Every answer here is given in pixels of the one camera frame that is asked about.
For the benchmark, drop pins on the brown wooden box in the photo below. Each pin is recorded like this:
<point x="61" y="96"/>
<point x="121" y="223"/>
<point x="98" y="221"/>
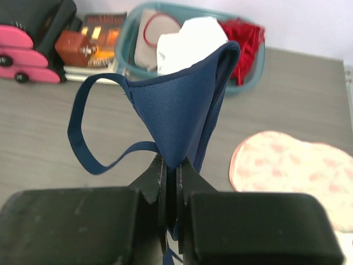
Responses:
<point x="75" y="49"/>

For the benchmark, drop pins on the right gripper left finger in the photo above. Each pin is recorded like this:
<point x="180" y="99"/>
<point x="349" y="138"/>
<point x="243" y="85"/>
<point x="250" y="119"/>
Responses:
<point x="82" y="220"/>

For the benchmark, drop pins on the grey cloth with red loop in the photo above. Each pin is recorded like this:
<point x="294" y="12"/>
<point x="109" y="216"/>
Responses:
<point x="153" y="24"/>

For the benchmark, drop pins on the teal plastic basket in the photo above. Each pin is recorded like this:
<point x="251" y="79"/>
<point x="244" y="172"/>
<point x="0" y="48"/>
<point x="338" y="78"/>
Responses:
<point x="126" y="42"/>

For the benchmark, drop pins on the red garment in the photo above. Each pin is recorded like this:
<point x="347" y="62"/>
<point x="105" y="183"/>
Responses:
<point x="249" y="36"/>

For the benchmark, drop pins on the white cloth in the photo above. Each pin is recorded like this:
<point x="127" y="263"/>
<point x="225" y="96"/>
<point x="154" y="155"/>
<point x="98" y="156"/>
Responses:
<point x="197" y="38"/>

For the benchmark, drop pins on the pink mesh laundry bag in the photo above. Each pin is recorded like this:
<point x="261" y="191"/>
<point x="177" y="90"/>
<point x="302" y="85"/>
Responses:
<point x="272" y="161"/>

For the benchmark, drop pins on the stack of books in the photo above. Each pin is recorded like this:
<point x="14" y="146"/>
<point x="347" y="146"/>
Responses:
<point x="103" y="30"/>

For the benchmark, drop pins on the black pink drawer organizer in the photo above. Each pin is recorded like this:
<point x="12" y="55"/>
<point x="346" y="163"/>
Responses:
<point x="29" y="31"/>

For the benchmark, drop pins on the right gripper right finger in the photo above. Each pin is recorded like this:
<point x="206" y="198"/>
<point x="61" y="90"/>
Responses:
<point x="250" y="227"/>

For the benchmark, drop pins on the navy blue bra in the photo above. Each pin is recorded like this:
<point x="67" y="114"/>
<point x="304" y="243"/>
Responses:
<point x="180" y="110"/>

